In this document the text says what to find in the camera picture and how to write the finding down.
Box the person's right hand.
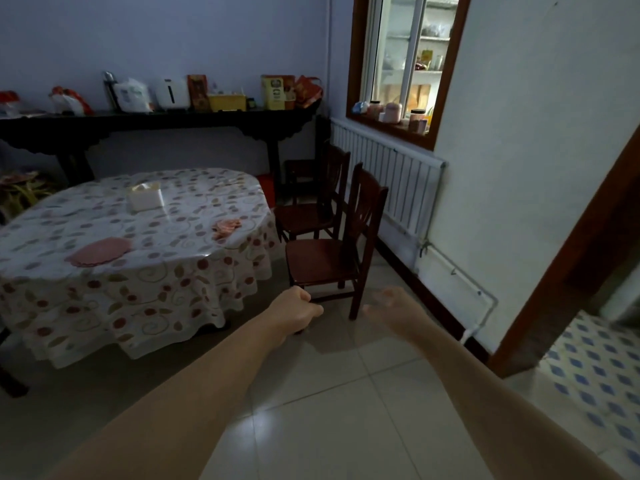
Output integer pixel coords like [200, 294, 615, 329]
[362, 287, 432, 345]

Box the person's left hand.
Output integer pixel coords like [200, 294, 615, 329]
[265, 286, 325, 346]

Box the person's right forearm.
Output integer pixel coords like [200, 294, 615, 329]
[411, 316, 624, 480]

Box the person's left forearm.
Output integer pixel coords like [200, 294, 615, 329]
[47, 309, 286, 480]

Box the dark red wooden chair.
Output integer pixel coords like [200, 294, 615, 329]
[274, 142, 352, 243]
[285, 163, 390, 321]

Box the white radiator pipe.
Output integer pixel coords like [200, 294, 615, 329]
[414, 239, 499, 346]

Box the pink crumpled cloth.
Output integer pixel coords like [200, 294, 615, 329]
[212, 219, 243, 241]

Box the red plastic bin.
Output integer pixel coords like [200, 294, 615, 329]
[255, 174, 277, 209]

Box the floral plastic tablecloth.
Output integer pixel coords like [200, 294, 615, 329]
[0, 168, 281, 370]

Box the white tissue box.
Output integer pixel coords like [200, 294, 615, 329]
[126, 182, 165, 212]

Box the stack of pink round mats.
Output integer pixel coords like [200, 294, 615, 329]
[67, 238, 134, 269]

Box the red gift bag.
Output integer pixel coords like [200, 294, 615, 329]
[292, 76, 325, 110]

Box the yellow and green carton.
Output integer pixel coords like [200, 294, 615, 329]
[260, 75, 287, 111]

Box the yellow rectangular box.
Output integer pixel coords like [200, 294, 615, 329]
[207, 94, 248, 113]

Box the brown patterned box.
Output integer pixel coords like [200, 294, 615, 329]
[187, 74, 211, 113]

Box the dark wooden console table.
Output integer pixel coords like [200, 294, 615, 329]
[0, 99, 322, 205]

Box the white countertop appliance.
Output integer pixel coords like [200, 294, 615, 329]
[152, 77, 192, 111]

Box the white shelf behind window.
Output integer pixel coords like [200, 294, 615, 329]
[382, 0, 460, 75]

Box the yellow green patterned fabric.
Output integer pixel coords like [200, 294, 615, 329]
[0, 170, 57, 221]

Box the red and white plastic bag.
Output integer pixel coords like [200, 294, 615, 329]
[48, 86, 95, 117]

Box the white wall radiator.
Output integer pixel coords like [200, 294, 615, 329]
[329, 117, 448, 241]

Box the brown wooden door frame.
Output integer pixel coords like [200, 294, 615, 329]
[487, 126, 640, 380]

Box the brown wooden window frame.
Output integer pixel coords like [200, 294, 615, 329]
[345, 0, 474, 152]

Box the white vertical wall pipe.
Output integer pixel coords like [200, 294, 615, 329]
[326, 0, 335, 118]

